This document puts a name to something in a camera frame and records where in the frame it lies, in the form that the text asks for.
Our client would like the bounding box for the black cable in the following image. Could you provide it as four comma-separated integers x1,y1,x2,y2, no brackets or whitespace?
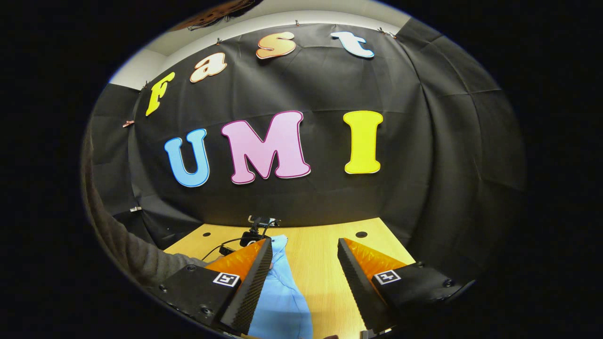
202,237,243,262

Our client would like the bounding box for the light blue T-shirt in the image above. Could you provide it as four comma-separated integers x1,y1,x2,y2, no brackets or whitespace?
247,234,314,339

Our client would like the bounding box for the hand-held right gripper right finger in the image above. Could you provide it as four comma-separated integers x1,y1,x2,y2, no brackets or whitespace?
337,237,476,333

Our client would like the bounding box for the black backdrop cloth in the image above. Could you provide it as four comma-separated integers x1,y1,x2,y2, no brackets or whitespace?
90,16,526,283

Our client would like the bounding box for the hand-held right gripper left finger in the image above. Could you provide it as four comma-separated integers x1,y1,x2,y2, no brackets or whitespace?
158,237,274,335

